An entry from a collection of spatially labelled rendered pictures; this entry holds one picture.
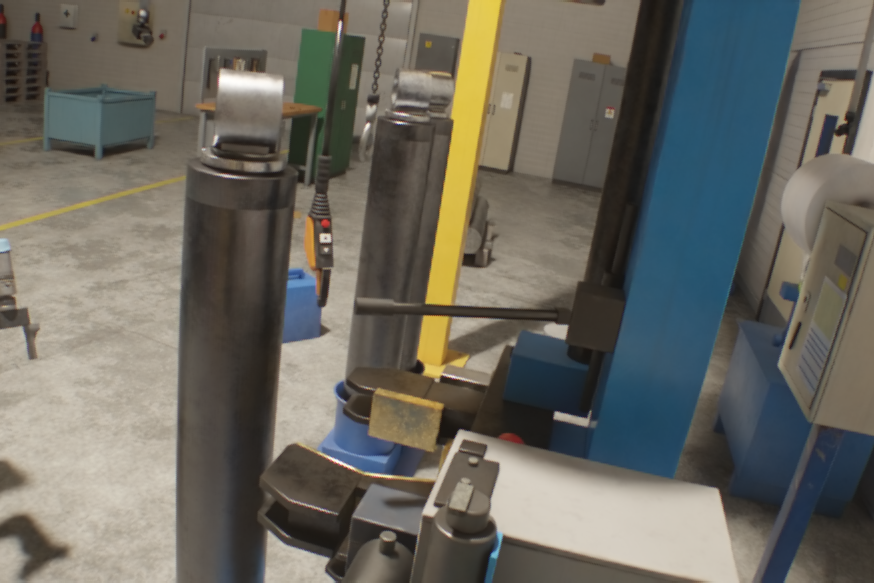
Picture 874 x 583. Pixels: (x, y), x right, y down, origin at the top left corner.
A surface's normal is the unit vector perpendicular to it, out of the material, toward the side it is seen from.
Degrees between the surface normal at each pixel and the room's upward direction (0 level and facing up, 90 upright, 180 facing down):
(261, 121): 98
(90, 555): 0
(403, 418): 90
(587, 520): 0
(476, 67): 90
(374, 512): 0
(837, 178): 90
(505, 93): 90
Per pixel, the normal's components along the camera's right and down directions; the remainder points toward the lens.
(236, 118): 0.22, 0.47
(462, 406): 0.15, -0.94
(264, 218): 0.60, 0.33
